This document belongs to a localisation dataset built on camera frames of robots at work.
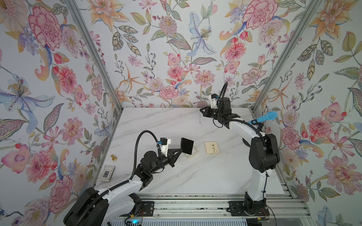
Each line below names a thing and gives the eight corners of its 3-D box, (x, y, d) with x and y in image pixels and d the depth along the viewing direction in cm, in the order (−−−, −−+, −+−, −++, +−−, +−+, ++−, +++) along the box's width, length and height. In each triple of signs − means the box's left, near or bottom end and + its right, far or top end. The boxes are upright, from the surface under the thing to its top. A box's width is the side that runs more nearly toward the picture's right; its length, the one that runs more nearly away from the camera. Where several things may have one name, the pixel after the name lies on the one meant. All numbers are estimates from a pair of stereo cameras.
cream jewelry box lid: (205, 154, 97) (205, 152, 95) (203, 143, 102) (204, 141, 100) (218, 154, 97) (219, 152, 95) (216, 143, 102) (217, 141, 100)
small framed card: (99, 180, 86) (98, 179, 84) (107, 165, 91) (105, 164, 90) (109, 181, 85) (108, 180, 83) (116, 166, 91) (115, 165, 89)
